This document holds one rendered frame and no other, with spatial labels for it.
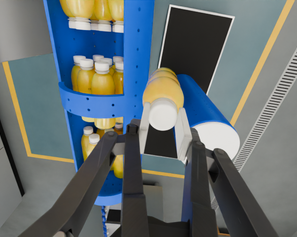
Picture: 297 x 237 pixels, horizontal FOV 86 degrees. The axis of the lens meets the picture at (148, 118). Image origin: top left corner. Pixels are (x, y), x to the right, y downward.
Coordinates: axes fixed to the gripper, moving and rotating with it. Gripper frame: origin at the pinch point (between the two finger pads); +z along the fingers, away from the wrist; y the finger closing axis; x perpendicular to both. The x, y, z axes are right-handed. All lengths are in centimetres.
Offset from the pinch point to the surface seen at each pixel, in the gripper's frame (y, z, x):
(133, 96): -7.2, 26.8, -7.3
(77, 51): -30, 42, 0
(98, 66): -17.7, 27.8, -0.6
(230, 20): 49, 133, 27
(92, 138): -21.8, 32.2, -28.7
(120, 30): -13.6, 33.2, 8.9
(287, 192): 219, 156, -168
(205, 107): 25, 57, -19
